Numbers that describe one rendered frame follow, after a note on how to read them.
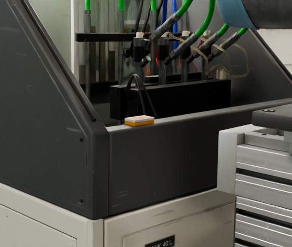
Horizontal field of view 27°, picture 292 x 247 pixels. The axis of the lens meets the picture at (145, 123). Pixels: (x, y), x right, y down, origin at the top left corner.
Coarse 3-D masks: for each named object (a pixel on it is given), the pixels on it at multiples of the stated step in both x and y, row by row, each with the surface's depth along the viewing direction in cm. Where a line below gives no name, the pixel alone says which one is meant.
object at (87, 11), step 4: (88, 0) 158; (188, 0) 133; (192, 0) 133; (88, 4) 159; (184, 4) 134; (188, 4) 133; (84, 8) 159; (88, 8) 159; (180, 8) 135; (184, 8) 134; (84, 12) 159; (88, 12) 159; (176, 12) 136; (180, 12) 135; (184, 12) 135; (180, 16) 136
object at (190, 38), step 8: (120, 0) 161; (120, 8) 161; (120, 16) 161; (208, 16) 140; (120, 24) 162; (208, 24) 141; (120, 32) 162; (200, 32) 142; (192, 40) 144; (176, 48) 149; (184, 48) 146; (176, 56) 149
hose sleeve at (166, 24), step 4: (172, 16) 136; (176, 16) 136; (168, 20) 137; (172, 20) 137; (176, 20) 136; (164, 24) 138; (168, 24) 138; (172, 24) 138; (160, 28) 139; (164, 28) 139; (168, 28) 139; (156, 32) 141; (160, 32) 140; (164, 32) 140; (160, 36) 141
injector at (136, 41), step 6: (138, 42) 145; (144, 42) 146; (138, 48) 145; (144, 48) 146; (138, 54) 146; (144, 54) 146; (138, 60) 146; (144, 60) 145; (150, 60) 145; (138, 66) 146; (144, 66) 146; (138, 72) 147
